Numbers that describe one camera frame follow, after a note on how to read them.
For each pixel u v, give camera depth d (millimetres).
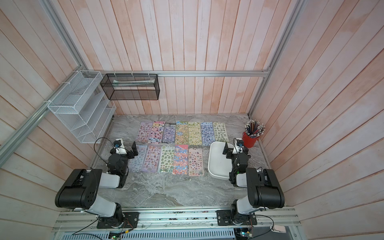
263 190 456
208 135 1073
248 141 934
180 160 953
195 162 948
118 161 692
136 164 929
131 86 1040
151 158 957
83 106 729
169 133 1100
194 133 1100
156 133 1096
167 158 957
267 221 733
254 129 952
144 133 1103
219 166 886
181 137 1068
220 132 1105
